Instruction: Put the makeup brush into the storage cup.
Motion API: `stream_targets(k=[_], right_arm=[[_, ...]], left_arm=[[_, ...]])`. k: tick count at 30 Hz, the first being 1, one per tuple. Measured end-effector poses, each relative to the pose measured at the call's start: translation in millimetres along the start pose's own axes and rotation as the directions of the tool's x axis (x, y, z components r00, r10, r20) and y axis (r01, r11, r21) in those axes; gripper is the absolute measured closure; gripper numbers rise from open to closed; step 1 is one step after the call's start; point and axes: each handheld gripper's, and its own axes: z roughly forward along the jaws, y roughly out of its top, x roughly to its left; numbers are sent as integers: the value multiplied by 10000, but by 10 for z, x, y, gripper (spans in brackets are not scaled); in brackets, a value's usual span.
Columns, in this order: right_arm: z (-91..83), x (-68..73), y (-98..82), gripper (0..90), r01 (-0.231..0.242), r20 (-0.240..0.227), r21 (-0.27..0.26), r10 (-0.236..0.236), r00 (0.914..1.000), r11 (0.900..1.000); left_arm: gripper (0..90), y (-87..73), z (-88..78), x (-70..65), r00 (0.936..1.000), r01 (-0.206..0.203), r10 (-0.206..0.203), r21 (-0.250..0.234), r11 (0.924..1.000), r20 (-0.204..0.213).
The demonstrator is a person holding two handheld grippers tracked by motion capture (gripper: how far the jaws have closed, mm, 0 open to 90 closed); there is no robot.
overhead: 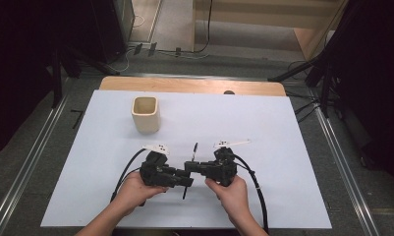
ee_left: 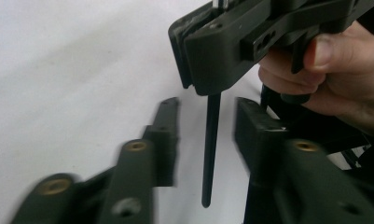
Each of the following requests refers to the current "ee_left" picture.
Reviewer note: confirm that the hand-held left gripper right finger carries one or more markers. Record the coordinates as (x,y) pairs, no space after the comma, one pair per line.
(262,146)

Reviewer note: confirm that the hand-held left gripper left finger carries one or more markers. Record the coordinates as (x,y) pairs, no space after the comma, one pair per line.
(166,149)

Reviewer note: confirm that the white table mat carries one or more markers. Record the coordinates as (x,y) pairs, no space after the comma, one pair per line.
(66,77)

